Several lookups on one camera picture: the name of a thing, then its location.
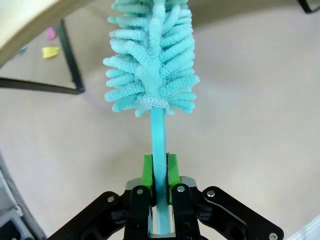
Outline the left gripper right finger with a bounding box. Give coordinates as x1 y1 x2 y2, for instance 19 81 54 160
167 152 285 240

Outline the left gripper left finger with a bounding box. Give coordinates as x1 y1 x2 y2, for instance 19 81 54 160
47 154 156 240

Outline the teal chenille duster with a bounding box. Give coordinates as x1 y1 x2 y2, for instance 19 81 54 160
102 0 201 237

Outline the yellow paper scrap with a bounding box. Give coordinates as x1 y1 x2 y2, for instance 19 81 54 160
41 46 61 60

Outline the pinkish red paper scrap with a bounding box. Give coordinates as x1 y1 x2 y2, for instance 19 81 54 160
46 26 58 41

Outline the wooden shelf unit black frame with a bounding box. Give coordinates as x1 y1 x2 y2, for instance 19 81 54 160
0 0 320 95

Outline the grey metal frame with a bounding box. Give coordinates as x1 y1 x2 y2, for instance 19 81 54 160
0 149 48 240

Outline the ribbed aluminium base plate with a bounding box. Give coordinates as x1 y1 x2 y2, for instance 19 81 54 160
284 214 320 240

